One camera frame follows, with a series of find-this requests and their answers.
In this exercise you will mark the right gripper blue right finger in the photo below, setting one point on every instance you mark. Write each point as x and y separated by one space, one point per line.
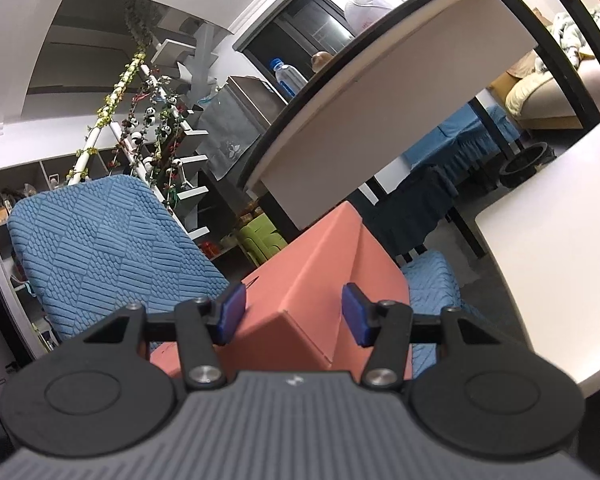
384 326

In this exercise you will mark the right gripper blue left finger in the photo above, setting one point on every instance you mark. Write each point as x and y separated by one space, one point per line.
201 325

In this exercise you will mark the salmon pink box lid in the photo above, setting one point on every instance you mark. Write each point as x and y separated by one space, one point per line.
293 318

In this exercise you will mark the green plastic stool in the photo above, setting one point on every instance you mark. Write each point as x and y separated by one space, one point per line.
258 237

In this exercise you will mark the blue covered chair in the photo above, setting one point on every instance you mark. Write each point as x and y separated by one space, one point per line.
439 161
148 257

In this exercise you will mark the white front table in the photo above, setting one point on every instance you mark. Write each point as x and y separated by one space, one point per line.
544 237

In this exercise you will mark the black round bin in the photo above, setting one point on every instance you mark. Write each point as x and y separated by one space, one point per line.
526 164

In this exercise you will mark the grey refrigerator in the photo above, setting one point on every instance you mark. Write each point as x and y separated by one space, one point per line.
235 119

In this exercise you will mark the white table black edge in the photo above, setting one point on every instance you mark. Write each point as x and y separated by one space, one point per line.
377 97

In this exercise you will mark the grey storage shelf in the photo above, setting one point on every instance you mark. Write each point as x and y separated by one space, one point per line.
10 239

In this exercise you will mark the clear plastic water bottle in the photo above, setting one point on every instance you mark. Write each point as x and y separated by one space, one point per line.
288 77

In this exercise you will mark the beige sofa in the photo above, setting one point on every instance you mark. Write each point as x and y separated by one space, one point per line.
553 87

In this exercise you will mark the dark window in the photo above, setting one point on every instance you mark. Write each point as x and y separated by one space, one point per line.
293 31

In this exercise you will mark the white stair rail with flowers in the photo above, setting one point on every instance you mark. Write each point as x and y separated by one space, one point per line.
153 142

